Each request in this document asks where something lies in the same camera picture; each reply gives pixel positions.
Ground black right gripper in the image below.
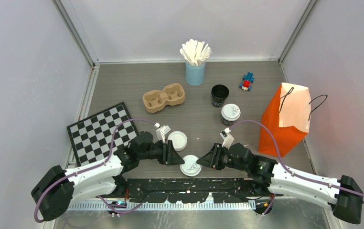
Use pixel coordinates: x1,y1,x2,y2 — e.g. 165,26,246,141
197,143,248,172

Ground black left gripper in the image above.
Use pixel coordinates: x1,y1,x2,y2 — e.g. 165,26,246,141
138,139,183,165

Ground stack of white lids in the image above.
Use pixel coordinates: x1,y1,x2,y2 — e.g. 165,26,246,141
168,131,187,152

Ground black paper coffee cup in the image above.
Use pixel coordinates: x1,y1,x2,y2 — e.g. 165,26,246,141
221,116,237,126

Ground white plastic cup lid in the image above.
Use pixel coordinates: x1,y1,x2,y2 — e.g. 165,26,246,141
221,104,241,121

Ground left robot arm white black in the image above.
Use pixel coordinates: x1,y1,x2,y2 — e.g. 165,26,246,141
31,131,184,223

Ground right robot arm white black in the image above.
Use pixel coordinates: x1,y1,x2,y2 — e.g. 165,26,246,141
197,143,363,224

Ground orange paper takeout bag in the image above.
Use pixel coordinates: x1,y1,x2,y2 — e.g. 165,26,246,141
258,83,313,157

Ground brown cardboard cup carrier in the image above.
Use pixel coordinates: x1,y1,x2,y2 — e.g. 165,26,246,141
142,83,186,113

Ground black white checkerboard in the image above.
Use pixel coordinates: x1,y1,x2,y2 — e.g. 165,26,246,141
67,102,131,166

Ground blue cylindrical holder cup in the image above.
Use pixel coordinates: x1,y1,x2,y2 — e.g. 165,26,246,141
185,61,206,86

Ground blue red toy blocks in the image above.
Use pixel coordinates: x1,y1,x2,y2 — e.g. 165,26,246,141
239,72,255,91

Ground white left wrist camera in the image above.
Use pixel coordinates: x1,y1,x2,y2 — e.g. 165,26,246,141
154,123,171,143

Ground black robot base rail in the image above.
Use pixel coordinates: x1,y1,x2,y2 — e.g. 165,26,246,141
106,177,284,205

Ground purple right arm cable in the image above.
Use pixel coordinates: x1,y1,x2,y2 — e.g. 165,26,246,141
225,119,364,205

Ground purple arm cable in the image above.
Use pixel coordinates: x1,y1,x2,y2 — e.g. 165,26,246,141
225,119,364,205
33,118,161,223

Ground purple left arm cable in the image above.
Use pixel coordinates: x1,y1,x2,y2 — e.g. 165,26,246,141
33,118,161,223

